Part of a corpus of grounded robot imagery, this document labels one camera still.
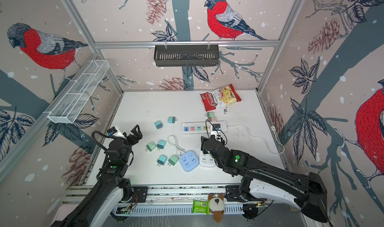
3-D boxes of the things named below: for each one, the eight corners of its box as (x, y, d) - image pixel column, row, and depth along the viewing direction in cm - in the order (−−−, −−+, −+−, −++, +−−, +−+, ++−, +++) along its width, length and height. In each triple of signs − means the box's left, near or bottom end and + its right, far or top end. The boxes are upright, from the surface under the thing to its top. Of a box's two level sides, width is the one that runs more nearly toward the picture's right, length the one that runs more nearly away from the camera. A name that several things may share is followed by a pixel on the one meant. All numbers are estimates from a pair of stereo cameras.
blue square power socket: (184, 174, 81) (183, 173, 79) (177, 156, 88) (177, 155, 86) (201, 166, 84) (201, 164, 82) (193, 149, 91) (193, 147, 89)
